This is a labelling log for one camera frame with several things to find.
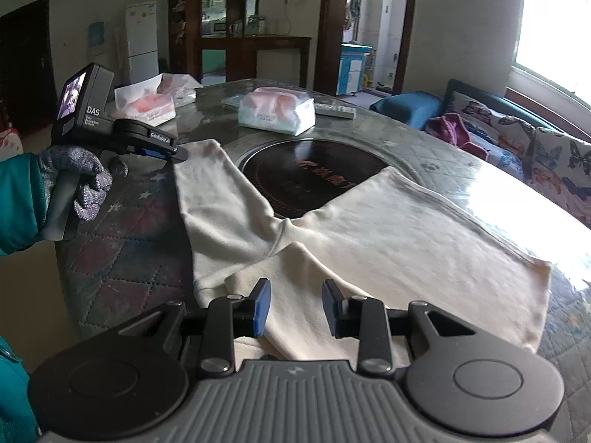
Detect person's left hand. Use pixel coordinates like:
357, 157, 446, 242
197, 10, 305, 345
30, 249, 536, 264
30, 144, 129, 236

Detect maroon cloth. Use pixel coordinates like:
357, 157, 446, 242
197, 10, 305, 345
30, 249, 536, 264
425, 113, 491, 164

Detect white pink tissue pack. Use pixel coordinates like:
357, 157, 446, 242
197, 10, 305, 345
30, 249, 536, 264
237, 86, 317, 137

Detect dark wooden door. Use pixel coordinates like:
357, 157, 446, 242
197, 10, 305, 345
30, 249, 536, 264
0, 0, 51, 134

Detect open pink white plastic bag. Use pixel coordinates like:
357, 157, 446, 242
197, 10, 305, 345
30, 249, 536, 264
113, 72, 204, 127

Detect cream pants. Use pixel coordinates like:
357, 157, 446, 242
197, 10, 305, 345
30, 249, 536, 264
174, 138, 554, 371

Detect white remote control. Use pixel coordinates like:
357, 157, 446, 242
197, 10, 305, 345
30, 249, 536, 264
314, 103, 358, 120

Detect dark wooden door frame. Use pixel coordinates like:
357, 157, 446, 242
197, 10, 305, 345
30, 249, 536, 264
315, 0, 419, 99

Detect black round induction cooktop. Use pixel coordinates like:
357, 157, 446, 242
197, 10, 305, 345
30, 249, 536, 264
239, 138, 389, 220

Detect blue bathroom cabinet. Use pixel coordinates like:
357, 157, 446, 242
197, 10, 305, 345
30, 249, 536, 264
338, 42, 374, 96

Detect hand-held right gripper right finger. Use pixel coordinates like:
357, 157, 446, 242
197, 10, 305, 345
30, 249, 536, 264
322, 278, 478, 377

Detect person's teal jacket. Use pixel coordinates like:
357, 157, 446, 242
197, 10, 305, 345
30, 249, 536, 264
0, 336, 41, 443

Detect butterfly print cushion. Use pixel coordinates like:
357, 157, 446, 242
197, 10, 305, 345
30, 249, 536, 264
530, 127, 591, 223
444, 91, 537, 149

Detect blue sofa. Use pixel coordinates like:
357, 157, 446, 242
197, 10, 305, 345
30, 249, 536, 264
369, 78, 591, 230

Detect white refrigerator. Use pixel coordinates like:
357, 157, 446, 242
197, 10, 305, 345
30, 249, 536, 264
125, 2, 160, 85

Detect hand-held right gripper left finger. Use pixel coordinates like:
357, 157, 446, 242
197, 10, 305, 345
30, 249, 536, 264
111, 278, 271, 377

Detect window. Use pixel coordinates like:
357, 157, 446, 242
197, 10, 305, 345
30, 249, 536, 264
507, 0, 591, 118

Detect dark wooden shelf cabinet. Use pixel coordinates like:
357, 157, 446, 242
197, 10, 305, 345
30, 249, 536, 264
168, 0, 313, 89

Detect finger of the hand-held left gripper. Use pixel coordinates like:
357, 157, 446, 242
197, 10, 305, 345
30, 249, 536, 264
141, 144, 190, 165

